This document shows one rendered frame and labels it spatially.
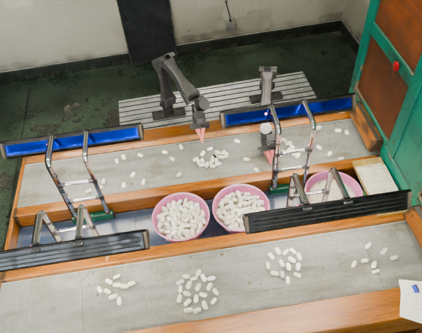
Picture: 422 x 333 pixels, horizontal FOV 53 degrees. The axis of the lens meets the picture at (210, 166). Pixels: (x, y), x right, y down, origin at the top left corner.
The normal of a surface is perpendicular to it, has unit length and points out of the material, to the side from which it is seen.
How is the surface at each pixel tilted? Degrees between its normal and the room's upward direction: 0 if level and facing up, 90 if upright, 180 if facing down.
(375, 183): 0
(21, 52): 90
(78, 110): 0
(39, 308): 0
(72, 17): 90
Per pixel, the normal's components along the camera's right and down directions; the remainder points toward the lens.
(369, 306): -0.06, -0.65
